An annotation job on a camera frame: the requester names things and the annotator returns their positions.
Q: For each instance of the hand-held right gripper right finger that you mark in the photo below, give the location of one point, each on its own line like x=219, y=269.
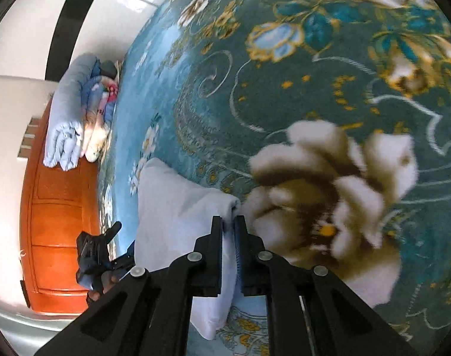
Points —
x=238, y=256

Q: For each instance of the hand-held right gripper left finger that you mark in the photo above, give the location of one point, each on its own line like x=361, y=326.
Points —
x=219, y=256

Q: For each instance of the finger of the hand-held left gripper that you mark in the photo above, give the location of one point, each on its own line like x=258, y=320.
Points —
x=113, y=229
x=122, y=261

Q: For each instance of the pale blue garment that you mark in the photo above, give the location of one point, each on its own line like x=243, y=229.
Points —
x=173, y=215

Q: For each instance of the person's left hand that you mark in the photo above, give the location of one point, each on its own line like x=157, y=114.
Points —
x=106, y=283

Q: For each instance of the orange wooden headboard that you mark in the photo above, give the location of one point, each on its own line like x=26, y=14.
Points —
x=58, y=237

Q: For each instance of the colourful folded quilts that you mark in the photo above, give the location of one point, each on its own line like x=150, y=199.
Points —
x=99, y=118

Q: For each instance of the folded light blue quilt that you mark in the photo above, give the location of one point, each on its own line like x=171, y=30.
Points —
x=68, y=118

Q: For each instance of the teal floral blanket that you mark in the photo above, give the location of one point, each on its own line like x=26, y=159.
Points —
x=292, y=92

